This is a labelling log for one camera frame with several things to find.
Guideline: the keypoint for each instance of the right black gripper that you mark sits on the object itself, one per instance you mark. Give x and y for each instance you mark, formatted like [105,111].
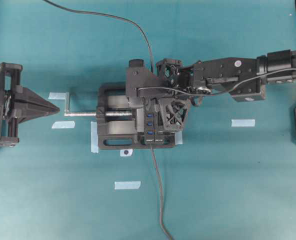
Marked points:
[175,102]

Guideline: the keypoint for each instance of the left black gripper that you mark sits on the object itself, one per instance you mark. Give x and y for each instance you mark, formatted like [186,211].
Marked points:
[10,77]

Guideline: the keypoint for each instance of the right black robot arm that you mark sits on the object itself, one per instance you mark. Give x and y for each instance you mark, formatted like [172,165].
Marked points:
[242,78]

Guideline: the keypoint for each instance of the black multi-port USB hub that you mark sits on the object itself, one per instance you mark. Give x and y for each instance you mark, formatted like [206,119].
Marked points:
[152,128]

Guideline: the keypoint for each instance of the blue tape strip upper left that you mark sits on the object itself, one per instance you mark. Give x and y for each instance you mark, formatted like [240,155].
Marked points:
[57,96]

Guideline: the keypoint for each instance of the blue tape strip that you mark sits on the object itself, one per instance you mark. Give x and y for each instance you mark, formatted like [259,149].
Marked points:
[127,185]
[243,123]
[63,125]
[57,96]

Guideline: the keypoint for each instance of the blue tape strip middle left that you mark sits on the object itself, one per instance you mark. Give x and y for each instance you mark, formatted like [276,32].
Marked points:
[63,125]

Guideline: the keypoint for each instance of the silver vise lead screw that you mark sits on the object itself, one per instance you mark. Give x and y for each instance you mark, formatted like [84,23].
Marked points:
[110,113]

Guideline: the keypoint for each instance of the blue tape on vise right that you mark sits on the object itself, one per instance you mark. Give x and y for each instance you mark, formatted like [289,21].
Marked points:
[179,138]

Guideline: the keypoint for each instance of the blue tape on vise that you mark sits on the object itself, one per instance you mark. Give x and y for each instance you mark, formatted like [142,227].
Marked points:
[94,138]
[179,138]

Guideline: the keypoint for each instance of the black bench vise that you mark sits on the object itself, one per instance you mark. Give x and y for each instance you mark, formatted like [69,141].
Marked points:
[125,132]

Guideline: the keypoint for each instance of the blue tape on vise left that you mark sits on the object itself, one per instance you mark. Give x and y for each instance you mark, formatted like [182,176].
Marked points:
[94,138]

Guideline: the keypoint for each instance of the blue tape strip far right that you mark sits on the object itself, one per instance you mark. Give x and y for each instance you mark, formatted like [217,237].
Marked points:
[243,123]

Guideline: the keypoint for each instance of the taped black screw marker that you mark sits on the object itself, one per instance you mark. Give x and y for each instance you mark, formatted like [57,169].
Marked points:
[126,152]

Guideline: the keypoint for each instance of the blue tape strip bottom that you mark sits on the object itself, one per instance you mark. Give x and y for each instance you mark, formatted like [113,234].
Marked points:
[127,185]

